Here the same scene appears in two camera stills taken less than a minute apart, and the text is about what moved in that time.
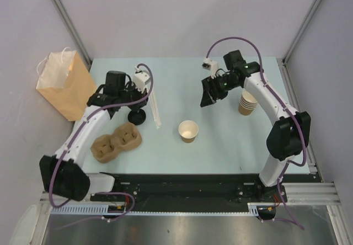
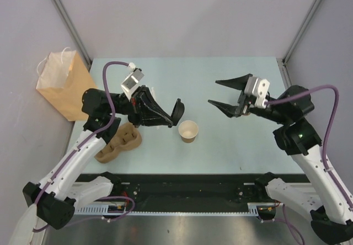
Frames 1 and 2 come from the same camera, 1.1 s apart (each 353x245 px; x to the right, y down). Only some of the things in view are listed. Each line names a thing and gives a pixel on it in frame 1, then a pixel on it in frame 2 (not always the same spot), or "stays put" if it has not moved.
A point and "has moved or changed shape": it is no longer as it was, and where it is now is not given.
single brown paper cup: x=188 y=130 stays put
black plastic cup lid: x=137 y=118 has moved or changed shape
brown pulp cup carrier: x=105 y=148 stays put
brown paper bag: x=65 y=81 stays put
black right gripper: x=210 y=84 → x=244 y=101
